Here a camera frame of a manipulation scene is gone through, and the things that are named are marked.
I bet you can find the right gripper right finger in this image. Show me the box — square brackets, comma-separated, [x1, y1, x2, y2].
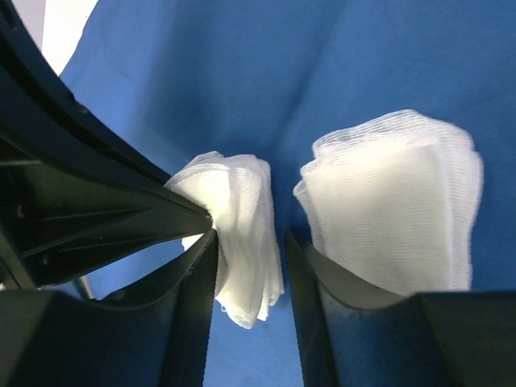
[285, 230, 515, 386]

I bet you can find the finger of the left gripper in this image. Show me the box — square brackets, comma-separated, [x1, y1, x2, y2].
[1, 1, 211, 289]

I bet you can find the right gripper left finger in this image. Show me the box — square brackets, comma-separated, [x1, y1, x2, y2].
[1, 231, 218, 386]

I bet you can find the white gauze pad large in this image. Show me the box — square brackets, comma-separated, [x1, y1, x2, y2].
[293, 110, 484, 297]

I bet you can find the blue surgical drape cloth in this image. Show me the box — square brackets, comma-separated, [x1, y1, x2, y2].
[60, 1, 515, 386]

